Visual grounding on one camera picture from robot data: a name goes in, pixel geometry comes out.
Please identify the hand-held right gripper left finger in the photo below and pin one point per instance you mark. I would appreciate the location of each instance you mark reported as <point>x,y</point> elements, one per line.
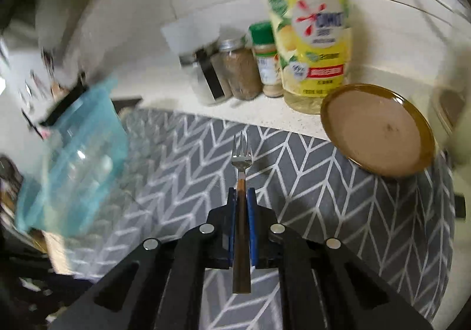
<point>231,227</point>

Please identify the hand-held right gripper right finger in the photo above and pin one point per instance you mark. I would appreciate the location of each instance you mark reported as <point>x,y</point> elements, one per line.
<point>251,227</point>

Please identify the brown ceramic plate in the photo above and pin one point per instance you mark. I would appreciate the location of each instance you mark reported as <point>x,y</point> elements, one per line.
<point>375,127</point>

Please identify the white rectangular panel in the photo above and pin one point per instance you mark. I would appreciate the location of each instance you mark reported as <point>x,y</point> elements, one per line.
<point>187,34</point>

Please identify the brown spice glass jar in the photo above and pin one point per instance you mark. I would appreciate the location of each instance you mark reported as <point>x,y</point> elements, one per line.
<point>241,72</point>

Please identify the green-capped spice jar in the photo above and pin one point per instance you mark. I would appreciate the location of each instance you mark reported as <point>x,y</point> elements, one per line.
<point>268,65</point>

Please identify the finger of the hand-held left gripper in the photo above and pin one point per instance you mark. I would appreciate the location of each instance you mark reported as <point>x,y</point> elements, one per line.
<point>62,102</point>

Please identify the grey herringbone mat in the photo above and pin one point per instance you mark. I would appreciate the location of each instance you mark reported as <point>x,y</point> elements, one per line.
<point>165,175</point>

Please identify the black-labelled glass salt jar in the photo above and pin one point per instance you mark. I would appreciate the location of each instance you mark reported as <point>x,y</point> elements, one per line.
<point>202,76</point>

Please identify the blue transparent plastic container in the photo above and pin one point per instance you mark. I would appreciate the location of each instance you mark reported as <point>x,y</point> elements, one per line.
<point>84,153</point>

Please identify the yellow dish soap bottle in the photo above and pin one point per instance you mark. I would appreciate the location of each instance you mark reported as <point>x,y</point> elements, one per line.
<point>312,39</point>

